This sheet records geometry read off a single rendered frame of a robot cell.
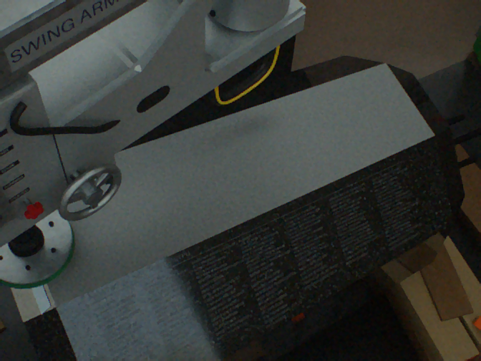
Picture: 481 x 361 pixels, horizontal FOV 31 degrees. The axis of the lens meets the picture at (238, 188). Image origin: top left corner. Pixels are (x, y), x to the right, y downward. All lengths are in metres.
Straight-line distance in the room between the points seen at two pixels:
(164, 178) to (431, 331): 1.06
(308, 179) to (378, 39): 1.48
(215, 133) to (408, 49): 1.50
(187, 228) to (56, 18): 0.86
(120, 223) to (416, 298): 1.10
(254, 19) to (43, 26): 0.61
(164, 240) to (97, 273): 0.18
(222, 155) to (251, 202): 0.15
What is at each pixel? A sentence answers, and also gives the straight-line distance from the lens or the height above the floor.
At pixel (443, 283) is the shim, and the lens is 2.84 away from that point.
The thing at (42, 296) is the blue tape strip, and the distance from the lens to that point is 2.08.
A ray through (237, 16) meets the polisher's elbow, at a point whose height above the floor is 1.33.
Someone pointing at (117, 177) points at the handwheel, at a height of 1.23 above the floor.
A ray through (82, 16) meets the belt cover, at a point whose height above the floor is 1.66.
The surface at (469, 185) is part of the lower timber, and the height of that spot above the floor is 0.08.
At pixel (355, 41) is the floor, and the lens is 3.55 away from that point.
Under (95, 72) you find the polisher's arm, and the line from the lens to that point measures 1.65.
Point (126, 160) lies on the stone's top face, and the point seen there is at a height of 0.85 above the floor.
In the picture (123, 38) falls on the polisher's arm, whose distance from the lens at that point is 1.67.
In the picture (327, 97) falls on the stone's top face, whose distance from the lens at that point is 2.32.
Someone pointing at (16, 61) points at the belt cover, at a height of 1.65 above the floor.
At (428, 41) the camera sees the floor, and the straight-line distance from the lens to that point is 3.61.
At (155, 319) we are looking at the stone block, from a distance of 2.11.
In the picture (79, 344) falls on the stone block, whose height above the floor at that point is 0.77.
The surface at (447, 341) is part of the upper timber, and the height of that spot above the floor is 0.19.
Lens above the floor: 2.73
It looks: 61 degrees down
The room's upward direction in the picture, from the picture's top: 4 degrees clockwise
